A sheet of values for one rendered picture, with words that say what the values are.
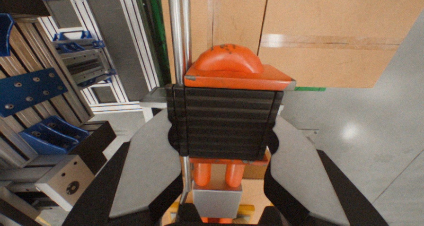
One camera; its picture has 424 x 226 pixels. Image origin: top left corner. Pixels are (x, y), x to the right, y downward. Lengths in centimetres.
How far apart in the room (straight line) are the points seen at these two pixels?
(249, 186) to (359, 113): 170
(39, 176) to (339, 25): 109
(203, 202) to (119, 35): 107
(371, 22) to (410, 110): 162
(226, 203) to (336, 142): 201
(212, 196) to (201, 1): 61
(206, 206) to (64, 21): 129
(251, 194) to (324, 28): 69
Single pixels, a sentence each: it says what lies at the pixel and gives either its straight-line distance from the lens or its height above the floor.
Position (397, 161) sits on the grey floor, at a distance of 299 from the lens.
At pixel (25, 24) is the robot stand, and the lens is 72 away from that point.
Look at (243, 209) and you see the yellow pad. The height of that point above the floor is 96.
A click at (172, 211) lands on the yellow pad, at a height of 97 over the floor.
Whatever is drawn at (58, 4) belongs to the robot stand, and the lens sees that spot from 134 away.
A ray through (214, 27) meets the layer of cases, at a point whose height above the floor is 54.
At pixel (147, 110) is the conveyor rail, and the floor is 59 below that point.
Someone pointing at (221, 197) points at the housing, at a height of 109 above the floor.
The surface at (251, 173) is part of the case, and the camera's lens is 46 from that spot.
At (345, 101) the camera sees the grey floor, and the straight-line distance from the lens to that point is 184.
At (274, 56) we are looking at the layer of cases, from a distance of 70.
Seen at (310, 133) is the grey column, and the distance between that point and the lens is 186.
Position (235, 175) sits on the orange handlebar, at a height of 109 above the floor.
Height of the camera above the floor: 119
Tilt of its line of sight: 61 degrees down
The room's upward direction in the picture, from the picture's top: 179 degrees counter-clockwise
